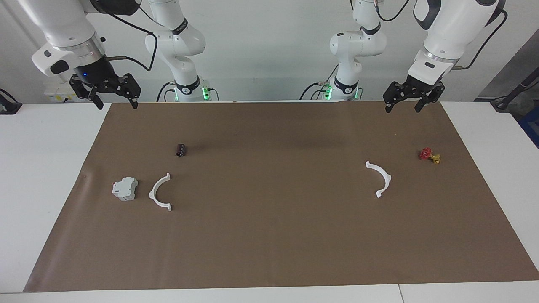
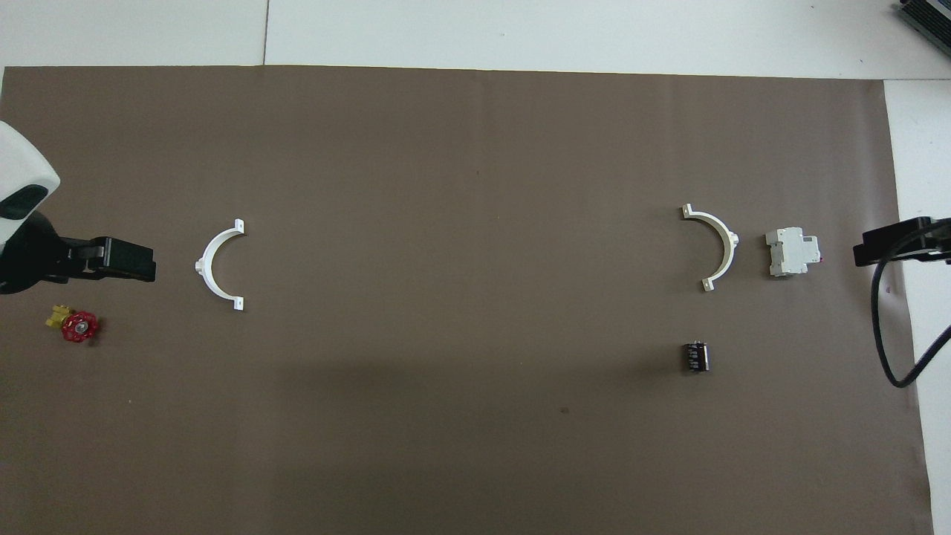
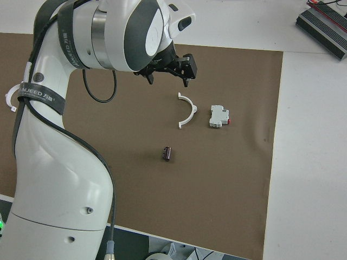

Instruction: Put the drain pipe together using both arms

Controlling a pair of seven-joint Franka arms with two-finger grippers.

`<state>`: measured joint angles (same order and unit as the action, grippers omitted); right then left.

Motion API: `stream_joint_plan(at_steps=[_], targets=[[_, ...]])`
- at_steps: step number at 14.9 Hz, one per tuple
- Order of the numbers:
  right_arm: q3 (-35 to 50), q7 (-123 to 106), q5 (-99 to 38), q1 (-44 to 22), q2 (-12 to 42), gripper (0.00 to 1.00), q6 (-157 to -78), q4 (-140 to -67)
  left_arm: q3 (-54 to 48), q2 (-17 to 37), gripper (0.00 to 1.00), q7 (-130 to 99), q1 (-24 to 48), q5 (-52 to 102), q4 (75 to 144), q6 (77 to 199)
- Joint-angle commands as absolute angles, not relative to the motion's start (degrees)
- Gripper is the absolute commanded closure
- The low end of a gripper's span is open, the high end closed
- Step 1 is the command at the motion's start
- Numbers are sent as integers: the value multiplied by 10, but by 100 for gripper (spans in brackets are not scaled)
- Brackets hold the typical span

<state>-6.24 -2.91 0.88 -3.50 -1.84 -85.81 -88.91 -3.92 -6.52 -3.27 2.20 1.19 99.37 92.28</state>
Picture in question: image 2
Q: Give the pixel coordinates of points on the red handwheel brass valve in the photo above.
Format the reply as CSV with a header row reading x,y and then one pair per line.
x,y
79,327

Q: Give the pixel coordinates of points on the white circuit breaker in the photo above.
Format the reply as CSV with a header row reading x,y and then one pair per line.
x,y
791,253

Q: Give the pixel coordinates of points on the black cylindrical capacitor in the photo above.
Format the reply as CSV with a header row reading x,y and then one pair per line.
x,y
696,357

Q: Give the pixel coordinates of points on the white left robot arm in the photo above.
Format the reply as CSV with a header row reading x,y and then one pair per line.
x,y
18,163

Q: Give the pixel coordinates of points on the grey finned device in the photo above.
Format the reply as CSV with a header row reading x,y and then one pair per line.
x,y
929,15

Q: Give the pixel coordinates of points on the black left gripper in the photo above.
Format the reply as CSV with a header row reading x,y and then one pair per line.
x,y
30,256

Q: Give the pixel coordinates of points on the white half pipe clamp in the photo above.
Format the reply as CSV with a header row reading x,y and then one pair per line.
x,y
200,266
732,239

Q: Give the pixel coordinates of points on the brown paper mat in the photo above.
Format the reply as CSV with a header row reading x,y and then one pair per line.
x,y
475,416

